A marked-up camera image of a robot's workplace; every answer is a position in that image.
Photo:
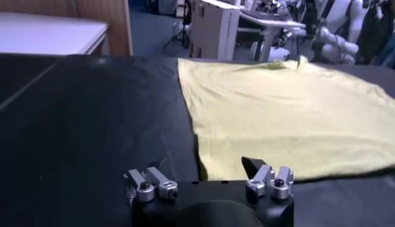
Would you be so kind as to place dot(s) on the black tripod stand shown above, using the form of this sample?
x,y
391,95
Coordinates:
x,y
183,31

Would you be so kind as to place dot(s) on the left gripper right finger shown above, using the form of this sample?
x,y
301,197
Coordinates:
x,y
262,179

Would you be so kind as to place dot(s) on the smaller black covered table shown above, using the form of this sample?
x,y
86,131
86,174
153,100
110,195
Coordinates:
x,y
18,74

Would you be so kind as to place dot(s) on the large black table cover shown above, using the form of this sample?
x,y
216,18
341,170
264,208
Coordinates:
x,y
108,123

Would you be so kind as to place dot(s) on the yellow-green t-shirt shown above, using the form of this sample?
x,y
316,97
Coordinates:
x,y
277,117

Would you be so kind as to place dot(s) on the tall white cardboard box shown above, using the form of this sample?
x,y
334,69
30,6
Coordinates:
x,y
213,27

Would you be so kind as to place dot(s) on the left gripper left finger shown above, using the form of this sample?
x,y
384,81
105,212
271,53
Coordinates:
x,y
163,185

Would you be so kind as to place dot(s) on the white standing desk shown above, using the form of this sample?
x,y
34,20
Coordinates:
x,y
271,26

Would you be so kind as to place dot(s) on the white rectangular table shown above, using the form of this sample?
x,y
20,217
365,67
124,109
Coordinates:
x,y
46,34

